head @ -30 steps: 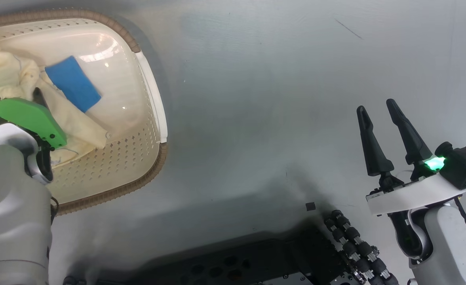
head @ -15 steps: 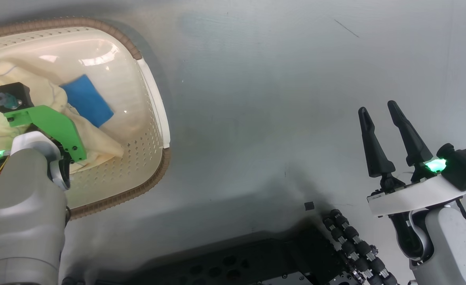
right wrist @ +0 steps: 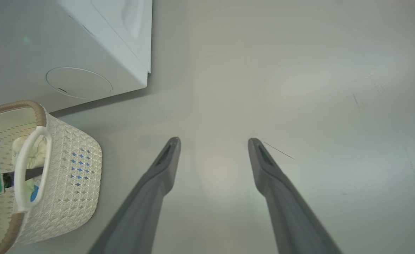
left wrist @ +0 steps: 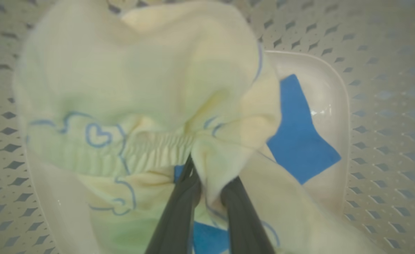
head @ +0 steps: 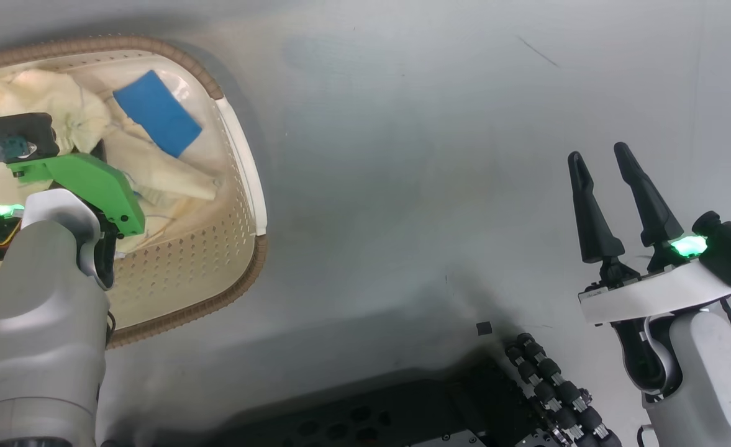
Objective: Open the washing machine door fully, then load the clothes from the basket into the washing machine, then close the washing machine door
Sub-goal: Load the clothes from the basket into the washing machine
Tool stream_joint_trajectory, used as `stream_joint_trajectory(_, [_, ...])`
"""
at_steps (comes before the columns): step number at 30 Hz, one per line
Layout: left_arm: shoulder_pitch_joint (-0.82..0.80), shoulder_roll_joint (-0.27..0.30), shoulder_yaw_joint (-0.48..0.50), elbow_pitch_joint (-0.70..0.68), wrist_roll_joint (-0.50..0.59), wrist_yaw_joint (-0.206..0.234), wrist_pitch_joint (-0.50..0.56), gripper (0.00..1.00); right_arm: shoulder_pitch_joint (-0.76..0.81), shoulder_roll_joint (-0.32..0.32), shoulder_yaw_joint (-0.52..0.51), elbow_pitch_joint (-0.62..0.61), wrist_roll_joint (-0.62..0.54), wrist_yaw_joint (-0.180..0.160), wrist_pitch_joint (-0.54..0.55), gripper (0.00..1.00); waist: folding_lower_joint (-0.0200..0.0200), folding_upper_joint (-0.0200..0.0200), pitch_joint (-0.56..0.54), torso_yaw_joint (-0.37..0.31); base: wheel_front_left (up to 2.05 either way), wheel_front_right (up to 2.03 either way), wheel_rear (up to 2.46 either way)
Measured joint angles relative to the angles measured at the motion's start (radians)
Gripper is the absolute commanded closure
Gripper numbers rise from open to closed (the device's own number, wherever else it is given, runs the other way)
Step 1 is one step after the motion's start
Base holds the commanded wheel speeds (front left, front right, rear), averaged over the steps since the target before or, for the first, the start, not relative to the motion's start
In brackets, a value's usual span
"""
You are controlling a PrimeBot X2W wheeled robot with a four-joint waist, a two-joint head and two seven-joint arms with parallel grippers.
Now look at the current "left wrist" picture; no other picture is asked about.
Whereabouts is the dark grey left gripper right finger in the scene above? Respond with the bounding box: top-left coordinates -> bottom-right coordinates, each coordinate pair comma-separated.
221,176 -> 275,254

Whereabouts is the cream cloud-print trousers blue patch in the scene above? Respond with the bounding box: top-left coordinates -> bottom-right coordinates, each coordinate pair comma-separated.
13,0 -> 384,254

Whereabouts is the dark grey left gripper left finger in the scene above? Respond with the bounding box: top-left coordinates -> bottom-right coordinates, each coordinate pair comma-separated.
145,155 -> 202,254

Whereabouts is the cream perforated laundry basket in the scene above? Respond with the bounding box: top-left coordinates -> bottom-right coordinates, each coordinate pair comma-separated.
0,0 -> 415,254

